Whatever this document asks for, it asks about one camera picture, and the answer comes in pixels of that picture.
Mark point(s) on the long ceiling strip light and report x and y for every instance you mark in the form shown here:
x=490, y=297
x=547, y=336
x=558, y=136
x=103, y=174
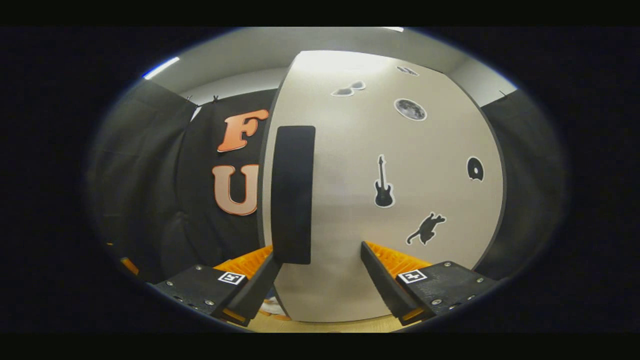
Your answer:
x=161, y=67

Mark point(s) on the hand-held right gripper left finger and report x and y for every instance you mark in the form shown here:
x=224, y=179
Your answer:
x=262, y=282

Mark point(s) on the grey cabinet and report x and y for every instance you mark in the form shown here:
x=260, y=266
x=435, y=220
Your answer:
x=260, y=230

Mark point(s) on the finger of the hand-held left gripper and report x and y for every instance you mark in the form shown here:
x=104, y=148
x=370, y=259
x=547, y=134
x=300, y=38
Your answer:
x=130, y=266

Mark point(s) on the wide ceiling light panel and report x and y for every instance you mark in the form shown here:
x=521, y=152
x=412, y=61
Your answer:
x=394, y=29

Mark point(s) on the penguin plush toy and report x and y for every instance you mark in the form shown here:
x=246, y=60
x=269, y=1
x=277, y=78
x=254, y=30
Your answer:
x=274, y=306

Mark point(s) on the black backdrop cloth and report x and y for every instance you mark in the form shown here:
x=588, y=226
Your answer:
x=140, y=175

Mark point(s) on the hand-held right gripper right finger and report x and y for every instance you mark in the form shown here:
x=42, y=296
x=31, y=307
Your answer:
x=382, y=282

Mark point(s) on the beige cabinet door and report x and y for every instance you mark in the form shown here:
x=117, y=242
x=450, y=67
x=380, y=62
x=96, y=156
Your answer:
x=350, y=150

